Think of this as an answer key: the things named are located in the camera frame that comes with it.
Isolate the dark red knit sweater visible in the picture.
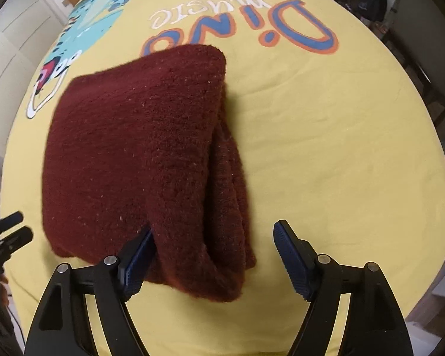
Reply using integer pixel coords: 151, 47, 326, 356
42, 44, 255, 302

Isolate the white wardrobe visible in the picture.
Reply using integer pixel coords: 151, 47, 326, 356
0, 0, 64, 190

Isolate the grey chair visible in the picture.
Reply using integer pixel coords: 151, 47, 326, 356
389, 0, 445, 125

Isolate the dark hanging bag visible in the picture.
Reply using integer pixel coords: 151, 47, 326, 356
357, 0, 387, 22

